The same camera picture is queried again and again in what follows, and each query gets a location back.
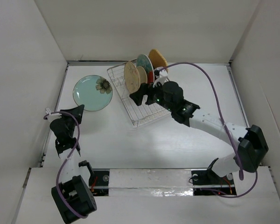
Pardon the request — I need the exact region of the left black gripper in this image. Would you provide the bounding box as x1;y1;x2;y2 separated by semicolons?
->
58;105;84;138

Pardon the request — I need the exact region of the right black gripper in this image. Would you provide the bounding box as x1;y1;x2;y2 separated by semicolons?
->
129;78;174;112

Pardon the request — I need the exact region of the beige bird painted plate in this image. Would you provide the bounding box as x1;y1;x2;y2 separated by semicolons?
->
124;61;140;93

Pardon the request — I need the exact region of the cream bowl with black marks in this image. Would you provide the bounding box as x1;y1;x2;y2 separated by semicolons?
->
136;66;147;84

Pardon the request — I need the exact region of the teal flower plate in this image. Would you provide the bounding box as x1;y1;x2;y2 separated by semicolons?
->
73;75;113;112

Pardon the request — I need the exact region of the red and teal plate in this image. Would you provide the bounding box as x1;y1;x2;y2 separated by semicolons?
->
136;54;155;83

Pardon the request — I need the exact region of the orange woven square plate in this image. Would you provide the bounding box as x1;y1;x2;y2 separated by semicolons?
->
148;49;168;69

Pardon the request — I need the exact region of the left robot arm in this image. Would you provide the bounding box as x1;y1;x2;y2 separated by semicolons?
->
43;105;97;224

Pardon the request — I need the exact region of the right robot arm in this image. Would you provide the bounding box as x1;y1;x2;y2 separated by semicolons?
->
130;81;269;183

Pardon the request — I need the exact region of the silver wire dish rack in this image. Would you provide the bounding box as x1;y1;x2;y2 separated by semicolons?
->
107;62;170;127

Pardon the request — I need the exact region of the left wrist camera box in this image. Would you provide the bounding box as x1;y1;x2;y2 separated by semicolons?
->
43;107;61;122

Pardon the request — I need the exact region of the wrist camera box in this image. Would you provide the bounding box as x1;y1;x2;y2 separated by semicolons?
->
153;67;168;87
43;107;61;122

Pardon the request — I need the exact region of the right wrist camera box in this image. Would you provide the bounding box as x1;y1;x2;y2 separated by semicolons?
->
153;67;168;87

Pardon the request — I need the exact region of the metal base rail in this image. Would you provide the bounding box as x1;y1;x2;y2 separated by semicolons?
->
86;169;237;197

